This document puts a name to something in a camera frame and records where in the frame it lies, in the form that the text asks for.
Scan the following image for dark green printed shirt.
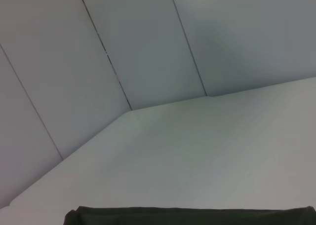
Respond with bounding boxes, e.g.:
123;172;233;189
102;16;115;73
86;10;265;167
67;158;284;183
63;205;316;225

